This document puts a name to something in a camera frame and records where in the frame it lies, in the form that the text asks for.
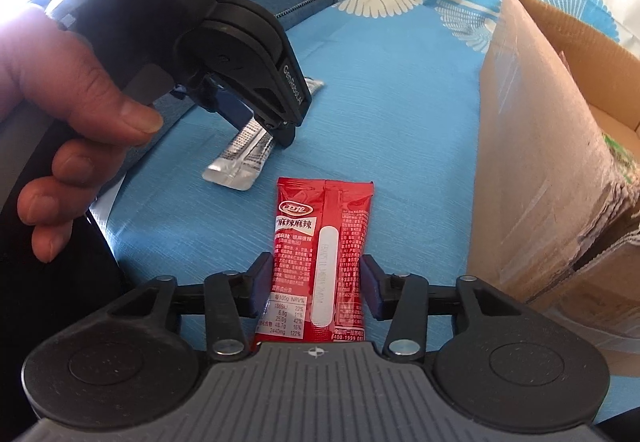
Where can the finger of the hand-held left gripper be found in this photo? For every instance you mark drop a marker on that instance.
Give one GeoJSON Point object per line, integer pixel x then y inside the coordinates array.
{"type": "Point", "coordinates": [230, 105]}
{"type": "Point", "coordinates": [285, 92]}

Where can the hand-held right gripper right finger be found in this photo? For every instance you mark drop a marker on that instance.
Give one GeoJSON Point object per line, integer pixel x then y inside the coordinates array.
{"type": "Point", "coordinates": [372, 287]}

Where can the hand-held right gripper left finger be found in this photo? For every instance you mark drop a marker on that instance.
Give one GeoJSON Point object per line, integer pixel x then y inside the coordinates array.
{"type": "Point", "coordinates": [262, 282]}

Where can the red snack sachet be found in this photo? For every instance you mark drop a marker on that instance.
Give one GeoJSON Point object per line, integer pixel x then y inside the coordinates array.
{"type": "Point", "coordinates": [320, 222]}

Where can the cardboard box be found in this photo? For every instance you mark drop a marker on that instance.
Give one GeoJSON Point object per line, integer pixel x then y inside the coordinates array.
{"type": "Point", "coordinates": [530, 147]}

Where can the person's left hand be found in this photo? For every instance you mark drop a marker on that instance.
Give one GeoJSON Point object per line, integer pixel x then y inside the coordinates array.
{"type": "Point", "coordinates": [60, 87]}

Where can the green label snack packet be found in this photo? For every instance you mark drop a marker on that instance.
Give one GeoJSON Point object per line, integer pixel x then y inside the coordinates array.
{"type": "Point", "coordinates": [620, 162]}

